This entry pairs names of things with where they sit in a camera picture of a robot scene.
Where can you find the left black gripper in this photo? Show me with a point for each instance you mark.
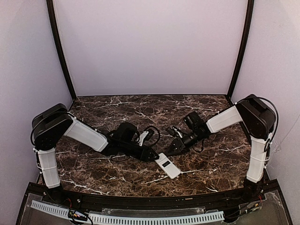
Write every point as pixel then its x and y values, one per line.
pixel 143 153

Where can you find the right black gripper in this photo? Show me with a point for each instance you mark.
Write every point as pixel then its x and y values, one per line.
pixel 180 142

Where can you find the white remote control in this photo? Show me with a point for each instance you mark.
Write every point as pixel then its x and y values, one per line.
pixel 168 166

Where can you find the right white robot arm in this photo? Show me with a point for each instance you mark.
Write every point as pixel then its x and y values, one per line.
pixel 259 117

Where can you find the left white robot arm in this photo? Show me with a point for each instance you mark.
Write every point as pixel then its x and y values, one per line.
pixel 51 125

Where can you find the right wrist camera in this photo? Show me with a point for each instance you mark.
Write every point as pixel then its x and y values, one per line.
pixel 174 131

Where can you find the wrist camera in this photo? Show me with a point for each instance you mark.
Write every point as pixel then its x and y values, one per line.
pixel 147 134
pixel 174 131

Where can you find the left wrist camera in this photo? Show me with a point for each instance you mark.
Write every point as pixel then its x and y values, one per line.
pixel 147 134

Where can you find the black front rail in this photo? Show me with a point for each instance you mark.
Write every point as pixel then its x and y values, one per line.
pixel 221 200

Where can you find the right black frame post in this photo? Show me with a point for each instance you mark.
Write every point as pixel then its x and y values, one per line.
pixel 242 48

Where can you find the black frame post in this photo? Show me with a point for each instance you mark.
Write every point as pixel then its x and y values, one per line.
pixel 242 48
pixel 59 48

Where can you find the left black frame post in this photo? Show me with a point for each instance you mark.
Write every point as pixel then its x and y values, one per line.
pixel 59 48

